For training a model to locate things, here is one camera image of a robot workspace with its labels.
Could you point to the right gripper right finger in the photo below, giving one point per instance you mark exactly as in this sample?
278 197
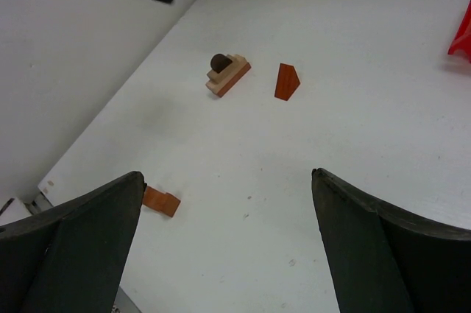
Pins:
383 258

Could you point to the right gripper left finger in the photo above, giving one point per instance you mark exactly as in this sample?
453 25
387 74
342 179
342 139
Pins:
71 257

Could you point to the reddish arch wood block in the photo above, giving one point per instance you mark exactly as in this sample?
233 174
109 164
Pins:
163 203

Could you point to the reddish short wood block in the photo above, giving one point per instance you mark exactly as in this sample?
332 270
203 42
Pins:
287 82

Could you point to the red plastic bin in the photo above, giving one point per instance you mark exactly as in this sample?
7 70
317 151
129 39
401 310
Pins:
461 42

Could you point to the light long wood block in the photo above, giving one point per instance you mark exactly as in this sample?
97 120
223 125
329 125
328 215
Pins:
220 83

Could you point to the reddish long wood block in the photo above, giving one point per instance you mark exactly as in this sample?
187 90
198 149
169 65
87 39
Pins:
232 80

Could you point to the light short wood block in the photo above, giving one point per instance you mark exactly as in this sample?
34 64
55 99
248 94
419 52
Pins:
238 61

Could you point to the dark brown wood block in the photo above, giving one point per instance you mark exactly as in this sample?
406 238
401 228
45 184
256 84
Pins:
219 62

